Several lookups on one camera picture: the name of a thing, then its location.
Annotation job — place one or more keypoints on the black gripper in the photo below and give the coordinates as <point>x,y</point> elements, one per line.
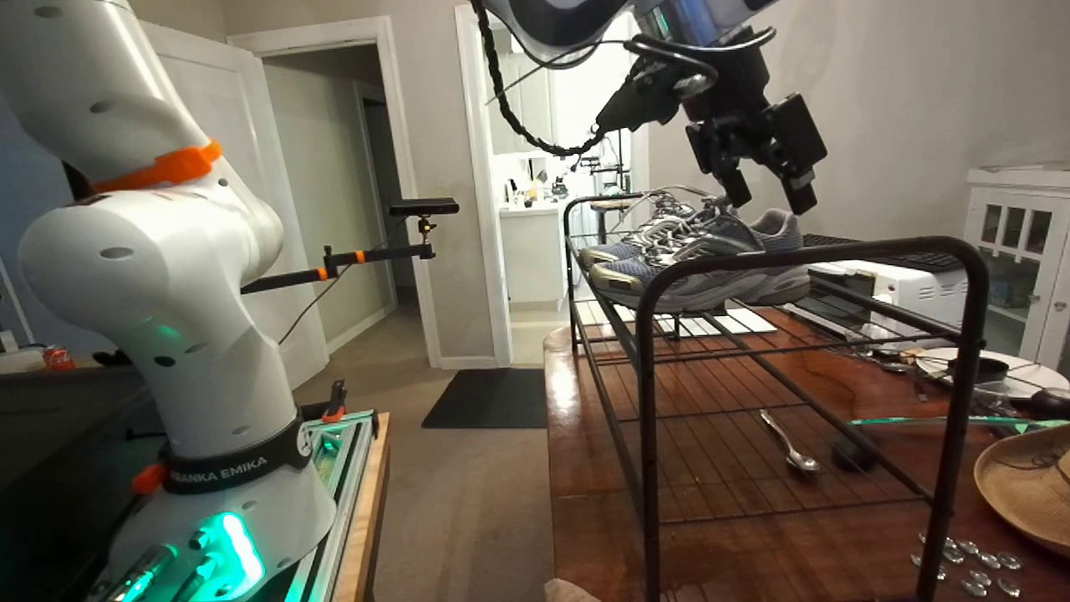
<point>736,84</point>

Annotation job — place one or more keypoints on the grey blue mesh sneaker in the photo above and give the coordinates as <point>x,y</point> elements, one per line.
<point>715,284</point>
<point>782,225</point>

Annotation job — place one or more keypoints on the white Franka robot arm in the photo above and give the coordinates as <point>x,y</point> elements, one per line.
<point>157,279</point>

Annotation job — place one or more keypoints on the white box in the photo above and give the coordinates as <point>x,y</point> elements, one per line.
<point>906,289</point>

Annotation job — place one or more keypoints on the white background counter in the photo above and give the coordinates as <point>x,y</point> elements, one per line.
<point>533,257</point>

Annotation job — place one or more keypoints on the white glass-door cabinet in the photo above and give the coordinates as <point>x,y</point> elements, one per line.
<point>1015,279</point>

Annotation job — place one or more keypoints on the white plate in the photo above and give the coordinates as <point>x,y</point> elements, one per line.
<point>948,369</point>

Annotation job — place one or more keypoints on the silver metal spoon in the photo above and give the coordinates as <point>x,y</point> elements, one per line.
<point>799,459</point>

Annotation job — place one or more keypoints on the black metal shoe rack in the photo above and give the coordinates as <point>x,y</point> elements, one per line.
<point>649,447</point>

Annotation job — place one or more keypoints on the thin green strip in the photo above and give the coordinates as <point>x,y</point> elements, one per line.
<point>948,423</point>

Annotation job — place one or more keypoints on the black door mat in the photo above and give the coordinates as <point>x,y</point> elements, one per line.
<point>485,398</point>

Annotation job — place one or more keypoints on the black boom stand orange clamps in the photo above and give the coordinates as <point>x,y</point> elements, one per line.
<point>368,257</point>

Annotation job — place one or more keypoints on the clear glass bead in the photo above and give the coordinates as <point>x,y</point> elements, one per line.
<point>991,561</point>
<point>948,551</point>
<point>1009,588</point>
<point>1010,561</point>
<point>979,580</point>

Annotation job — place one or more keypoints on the large tan curved wooden board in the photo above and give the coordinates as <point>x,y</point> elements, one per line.
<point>1033,502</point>

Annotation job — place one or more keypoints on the white interior door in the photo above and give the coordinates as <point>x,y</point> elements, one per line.
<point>303,202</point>

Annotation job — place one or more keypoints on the small beige rounded object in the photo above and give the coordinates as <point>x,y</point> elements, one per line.
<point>571,591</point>

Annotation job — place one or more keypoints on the wooden robot mounting platform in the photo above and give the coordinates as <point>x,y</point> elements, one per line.
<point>364,502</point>

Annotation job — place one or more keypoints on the small red object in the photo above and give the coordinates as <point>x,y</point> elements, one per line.
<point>56,359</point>

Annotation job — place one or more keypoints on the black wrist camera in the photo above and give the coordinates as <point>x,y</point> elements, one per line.
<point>653,96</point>

